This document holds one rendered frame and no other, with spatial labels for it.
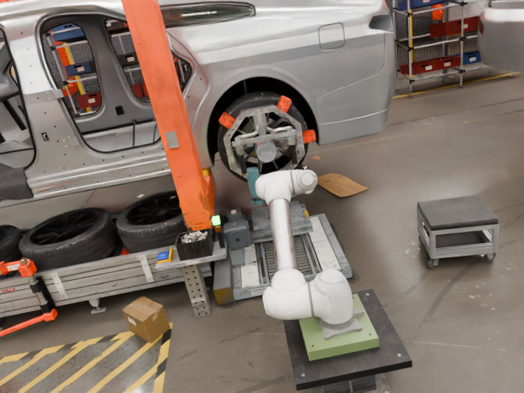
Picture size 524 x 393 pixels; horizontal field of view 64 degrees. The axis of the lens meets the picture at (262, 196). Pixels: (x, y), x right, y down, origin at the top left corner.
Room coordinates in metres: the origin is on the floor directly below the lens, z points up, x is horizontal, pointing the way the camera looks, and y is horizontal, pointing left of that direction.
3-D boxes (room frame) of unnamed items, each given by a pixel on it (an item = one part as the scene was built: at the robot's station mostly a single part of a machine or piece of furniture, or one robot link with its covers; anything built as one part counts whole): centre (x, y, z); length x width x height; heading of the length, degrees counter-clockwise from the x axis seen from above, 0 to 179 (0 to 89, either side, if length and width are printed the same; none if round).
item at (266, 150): (2.74, -0.09, 0.85); 0.21 x 0.14 x 0.14; 0
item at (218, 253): (2.22, 0.49, 0.44); 0.43 x 0.17 x 0.03; 90
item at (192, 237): (2.22, 0.45, 0.51); 0.20 x 0.14 x 0.13; 87
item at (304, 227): (2.98, -0.09, 0.13); 0.50 x 0.36 x 0.10; 90
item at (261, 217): (2.98, -0.09, 0.32); 0.40 x 0.30 x 0.28; 90
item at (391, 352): (1.51, -0.23, 0.15); 0.50 x 0.50 x 0.30; 1
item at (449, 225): (2.32, -1.21, 0.17); 0.43 x 0.36 x 0.34; 80
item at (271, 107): (2.81, -0.09, 0.85); 0.54 x 0.07 x 0.54; 90
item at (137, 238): (2.88, 0.77, 0.39); 0.66 x 0.66 x 0.24
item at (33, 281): (2.41, 1.59, 0.30); 0.09 x 0.05 x 0.50; 90
